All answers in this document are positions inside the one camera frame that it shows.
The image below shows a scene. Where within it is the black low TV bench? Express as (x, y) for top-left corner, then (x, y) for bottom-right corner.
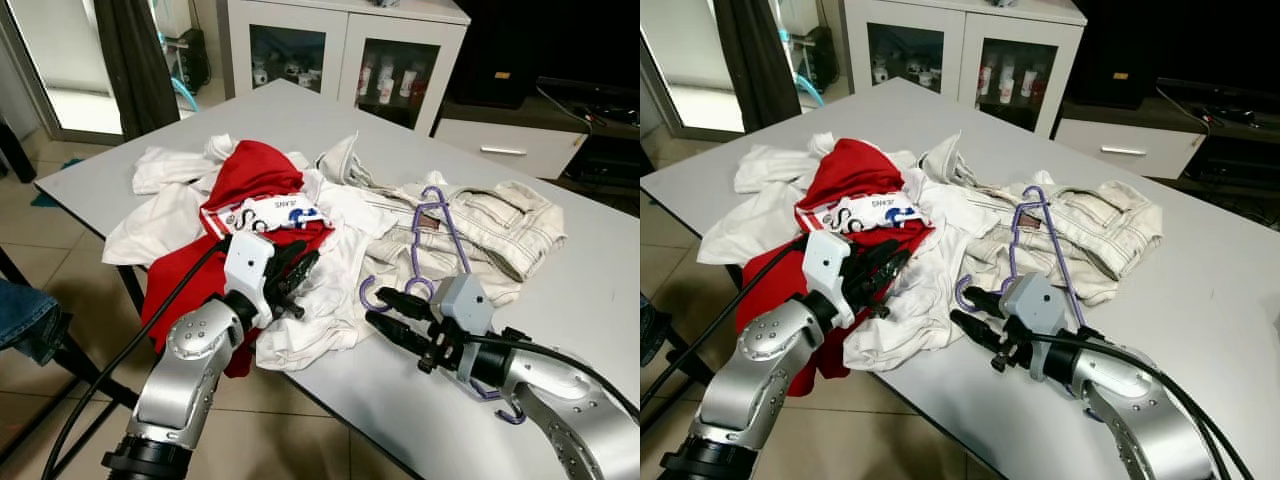
(535, 75), (641, 191)
(1155, 75), (1280, 196)

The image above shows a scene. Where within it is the clothes rack frame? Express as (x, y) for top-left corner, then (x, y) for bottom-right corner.
(640, 320), (741, 411)
(0, 115), (141, 411)

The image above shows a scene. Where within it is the cream denim jacket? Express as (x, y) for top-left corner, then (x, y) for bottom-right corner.
(315, 132), (568, 306)
(920, 130), (1166, 306)

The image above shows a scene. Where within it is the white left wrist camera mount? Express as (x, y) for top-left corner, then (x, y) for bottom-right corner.
(223, 233), (277, 303)
(803, 230), (854, 301)

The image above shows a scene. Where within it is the black table leg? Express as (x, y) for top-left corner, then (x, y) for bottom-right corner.
(115, 265), (151, 321)

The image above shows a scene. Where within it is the red sweater with white band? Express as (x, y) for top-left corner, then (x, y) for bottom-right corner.
(140, 140), (336, 379)
(735, 138), (936, 396)

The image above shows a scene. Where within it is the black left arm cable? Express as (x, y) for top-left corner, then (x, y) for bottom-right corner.
(40, 238), (231, 480)
(640, 236), (809, 411)

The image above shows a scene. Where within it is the white cabinet with glass doors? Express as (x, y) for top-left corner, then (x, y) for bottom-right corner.
(225, 0), (471, 136)
(840, 0), (1088, 139)

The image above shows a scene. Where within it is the glass balcony door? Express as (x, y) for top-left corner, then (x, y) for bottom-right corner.
(640, 0), (746, 141)
(0, 0), (126, 146)

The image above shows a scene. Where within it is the white drawer unit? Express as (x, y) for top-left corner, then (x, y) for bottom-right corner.
(433, 118), (591, 181)
(1055, 118), (1211, 181)

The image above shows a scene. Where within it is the dark grey curtain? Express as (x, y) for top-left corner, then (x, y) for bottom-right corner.
(92, 0), (181, 141)
(715, 0), (801, 133)

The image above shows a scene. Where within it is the white long-sleeve shirt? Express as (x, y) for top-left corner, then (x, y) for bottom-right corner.
(103, 133), (241, 267)
(733, 130), (836, 241)

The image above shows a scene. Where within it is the appliance with teal hose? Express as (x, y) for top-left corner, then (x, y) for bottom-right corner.
(780, 25), (831, 109)
(160, 25), (213, 113)

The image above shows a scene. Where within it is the tall black cabinet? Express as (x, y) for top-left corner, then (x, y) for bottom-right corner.
(440, 0), (641, 111)
(1065, 0), (1280, 111)

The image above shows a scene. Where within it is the purple plastic clothes hanger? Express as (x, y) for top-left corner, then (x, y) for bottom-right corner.
(953, 186), (1101, 423)
(358, 186), (528, 427)

